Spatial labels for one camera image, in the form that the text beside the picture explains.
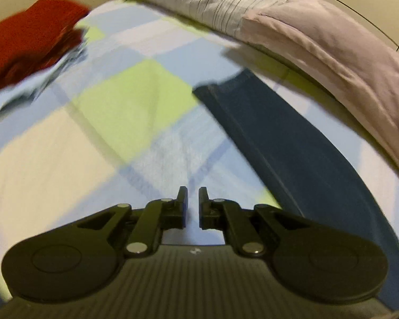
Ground checked bed sheet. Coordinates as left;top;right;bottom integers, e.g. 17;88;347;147
0;0;399;306

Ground white patterned cloth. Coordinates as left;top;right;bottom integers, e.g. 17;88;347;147
0;45;89;121

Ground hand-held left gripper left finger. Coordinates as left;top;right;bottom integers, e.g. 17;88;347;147
76;186;189;258

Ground blue jeans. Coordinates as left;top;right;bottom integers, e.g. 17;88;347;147
193;68;399;293

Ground lilac duvet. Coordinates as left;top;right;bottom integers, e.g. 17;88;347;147
239;0;399;184

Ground red cloth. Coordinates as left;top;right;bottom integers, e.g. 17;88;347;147
0;0;90;91

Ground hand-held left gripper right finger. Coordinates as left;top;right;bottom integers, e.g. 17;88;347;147
199;187;312;258

